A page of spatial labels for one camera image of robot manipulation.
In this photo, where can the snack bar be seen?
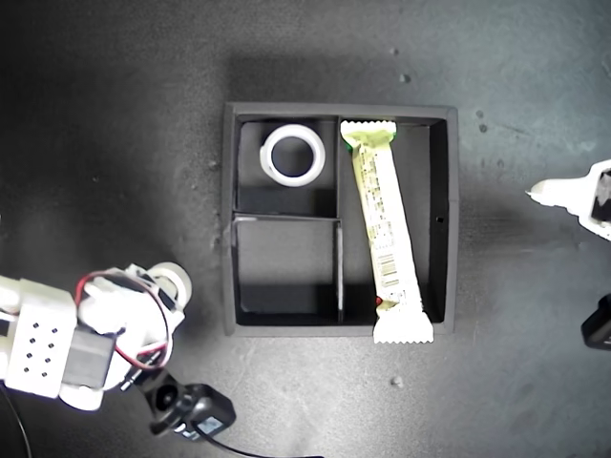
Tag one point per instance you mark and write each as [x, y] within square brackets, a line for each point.
[377, 200]

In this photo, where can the black tray with wells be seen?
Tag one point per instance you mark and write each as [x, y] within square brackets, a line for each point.
[286, 267]

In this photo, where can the white tape roll green core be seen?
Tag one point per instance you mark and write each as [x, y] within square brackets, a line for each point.
[179, 286]

